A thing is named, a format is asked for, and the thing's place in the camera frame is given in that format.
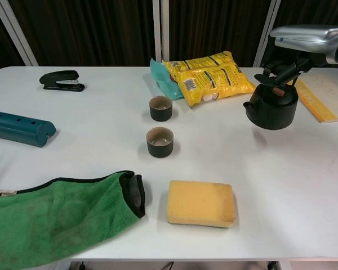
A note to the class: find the yellow snack bag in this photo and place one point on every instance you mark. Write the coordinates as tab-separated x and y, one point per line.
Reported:
214	81

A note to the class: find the teal plastic tube with holes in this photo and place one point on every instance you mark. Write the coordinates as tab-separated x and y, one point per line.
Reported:
17	128

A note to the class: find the teal plastic bag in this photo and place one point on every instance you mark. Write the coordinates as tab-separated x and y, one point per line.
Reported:
160	76

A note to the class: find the green cloth with black trim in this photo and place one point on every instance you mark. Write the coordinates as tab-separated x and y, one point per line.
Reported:
45	219

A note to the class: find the dark ceramic cup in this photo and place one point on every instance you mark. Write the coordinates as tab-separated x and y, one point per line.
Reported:
160	114
160	147

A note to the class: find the yellow and white book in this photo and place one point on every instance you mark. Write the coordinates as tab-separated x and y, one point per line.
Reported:
326	95

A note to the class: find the black teapot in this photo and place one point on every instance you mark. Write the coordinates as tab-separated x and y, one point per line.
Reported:
273	115

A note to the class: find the yellow sponge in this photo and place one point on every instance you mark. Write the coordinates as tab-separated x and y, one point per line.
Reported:
200	204

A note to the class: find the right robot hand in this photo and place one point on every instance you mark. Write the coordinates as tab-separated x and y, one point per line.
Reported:
304	39

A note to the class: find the black stapler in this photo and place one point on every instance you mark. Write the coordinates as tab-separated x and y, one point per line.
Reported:
60	78

